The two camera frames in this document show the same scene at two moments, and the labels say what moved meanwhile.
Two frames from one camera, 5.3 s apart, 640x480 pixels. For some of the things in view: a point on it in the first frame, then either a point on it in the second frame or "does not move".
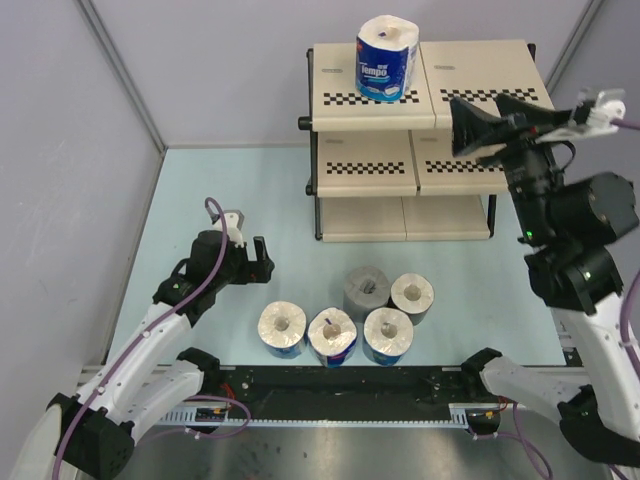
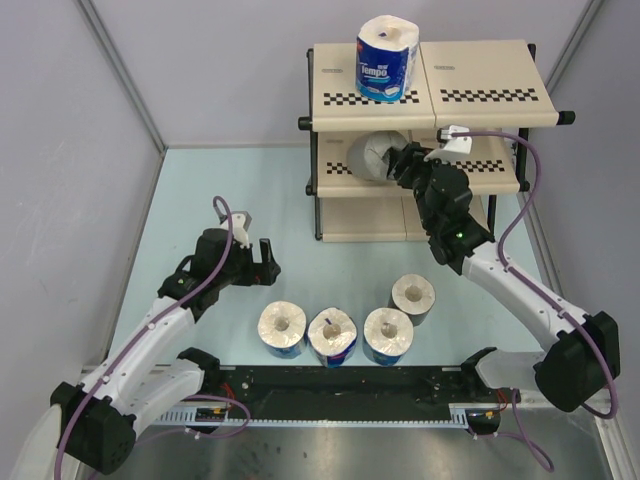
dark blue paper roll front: x=332 y=335 does not move
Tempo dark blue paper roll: x=387 y=48 does not move
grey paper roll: x=366 y=288 -> x=366 y=152
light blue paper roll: x=282 y=328 does not move
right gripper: x=471 y=126 -> x=402 y=158
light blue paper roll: x=388 y=334 does not move
